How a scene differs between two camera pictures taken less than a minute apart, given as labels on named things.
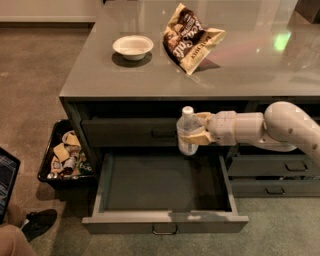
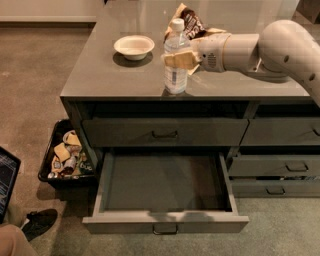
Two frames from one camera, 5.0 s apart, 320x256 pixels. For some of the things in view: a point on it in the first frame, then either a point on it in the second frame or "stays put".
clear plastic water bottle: (186, 122) -> (176, 80)
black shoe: (38, 222) stays put
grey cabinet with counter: (143, 62) stays put
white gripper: (224, 127) -> (210, 53)
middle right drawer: (273, 166) stays put
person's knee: (13, 242) stays put
